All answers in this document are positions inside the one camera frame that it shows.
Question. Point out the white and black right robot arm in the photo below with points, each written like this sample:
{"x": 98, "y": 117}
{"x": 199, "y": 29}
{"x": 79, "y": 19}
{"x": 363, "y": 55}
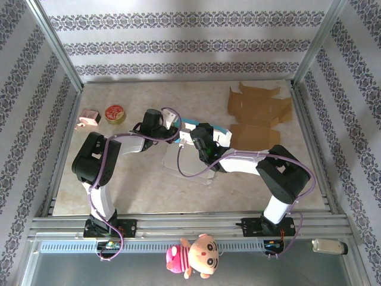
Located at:
{"x": 276, "y": 208}

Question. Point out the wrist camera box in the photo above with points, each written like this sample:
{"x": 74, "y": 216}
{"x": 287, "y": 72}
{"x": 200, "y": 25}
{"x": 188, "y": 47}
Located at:
{"x": 186, "y": 137}
{"x": 170, "y": 117}

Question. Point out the plush doll with pink toy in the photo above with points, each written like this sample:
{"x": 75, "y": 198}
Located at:
{"x": 202, "y": 253}

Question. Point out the aluminium frame post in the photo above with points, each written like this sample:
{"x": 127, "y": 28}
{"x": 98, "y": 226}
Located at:
{"x": 318, "y": 44}
{"x": 56, "y": 47}

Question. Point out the grey metal panel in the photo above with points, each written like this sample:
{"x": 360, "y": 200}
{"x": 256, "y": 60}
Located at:
{"x": 268, "y": 271}

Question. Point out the clear bottle with black cap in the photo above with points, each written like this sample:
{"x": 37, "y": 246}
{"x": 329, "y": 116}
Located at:
{"x": 327, "y": 246}

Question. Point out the small circuit board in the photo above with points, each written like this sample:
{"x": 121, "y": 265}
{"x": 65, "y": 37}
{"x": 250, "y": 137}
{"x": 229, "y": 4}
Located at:
{"x": 110, "y": 245}
{"x": 272, "y": 245}

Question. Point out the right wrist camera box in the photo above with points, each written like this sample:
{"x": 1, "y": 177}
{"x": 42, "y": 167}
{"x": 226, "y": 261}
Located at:
{"x": 186, "y": 137}

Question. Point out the pink plastic toy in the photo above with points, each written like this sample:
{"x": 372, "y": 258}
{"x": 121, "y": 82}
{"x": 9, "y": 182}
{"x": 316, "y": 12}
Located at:
{"x": 88, "y": 117}

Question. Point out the round red lid tin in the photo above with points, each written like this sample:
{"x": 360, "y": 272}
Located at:
{"x": 114, "y": 113}

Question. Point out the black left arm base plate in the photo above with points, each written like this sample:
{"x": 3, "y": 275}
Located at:
{"x": 128, "y": 228}

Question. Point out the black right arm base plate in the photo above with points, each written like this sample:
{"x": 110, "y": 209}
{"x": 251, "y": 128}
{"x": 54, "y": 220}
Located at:
{"x": 250, "y": 228}

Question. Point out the aluminium frame rail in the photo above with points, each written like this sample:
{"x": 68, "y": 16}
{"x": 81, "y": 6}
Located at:
{"x": 190, "y": 225}

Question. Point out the aluminium side rail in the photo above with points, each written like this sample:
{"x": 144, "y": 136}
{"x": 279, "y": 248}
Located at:
{"x": 63, "y": 149}
{"x": 309, "y": 137}

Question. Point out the brown cardboard box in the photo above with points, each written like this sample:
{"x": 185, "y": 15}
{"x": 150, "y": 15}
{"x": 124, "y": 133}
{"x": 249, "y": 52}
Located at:
{"x": 256, "y": 104}

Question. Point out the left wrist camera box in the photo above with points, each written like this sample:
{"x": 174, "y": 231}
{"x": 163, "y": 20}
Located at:
{"x": 170, "y": 117}

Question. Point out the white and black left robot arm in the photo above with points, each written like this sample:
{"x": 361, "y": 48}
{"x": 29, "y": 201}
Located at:
{"x": 102, "y": 199}

